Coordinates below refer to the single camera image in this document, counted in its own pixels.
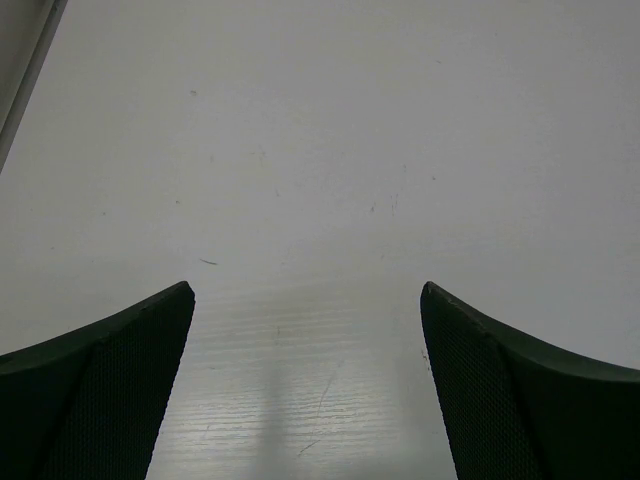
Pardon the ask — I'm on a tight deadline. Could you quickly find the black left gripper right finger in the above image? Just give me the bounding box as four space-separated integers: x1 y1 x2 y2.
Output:
420 282 639 479

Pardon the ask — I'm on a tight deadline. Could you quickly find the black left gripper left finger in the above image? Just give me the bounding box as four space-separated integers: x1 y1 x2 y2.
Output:
1 281 195 479

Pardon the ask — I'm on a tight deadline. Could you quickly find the aluminium table edge rail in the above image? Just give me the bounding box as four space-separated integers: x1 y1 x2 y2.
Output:
1 0 67 162

